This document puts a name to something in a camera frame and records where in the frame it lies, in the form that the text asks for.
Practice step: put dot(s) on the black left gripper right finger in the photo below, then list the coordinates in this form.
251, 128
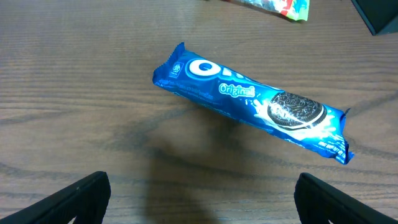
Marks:
317, 202

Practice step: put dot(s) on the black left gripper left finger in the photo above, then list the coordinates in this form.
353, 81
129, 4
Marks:
84, 201

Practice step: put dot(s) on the blue Oreo cookie pack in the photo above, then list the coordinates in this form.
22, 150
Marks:
288, 116

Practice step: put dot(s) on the green Haribo gummy bag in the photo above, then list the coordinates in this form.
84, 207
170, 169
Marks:
294, 10

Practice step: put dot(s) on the black open gift box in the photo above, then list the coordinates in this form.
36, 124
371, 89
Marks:
380, 16

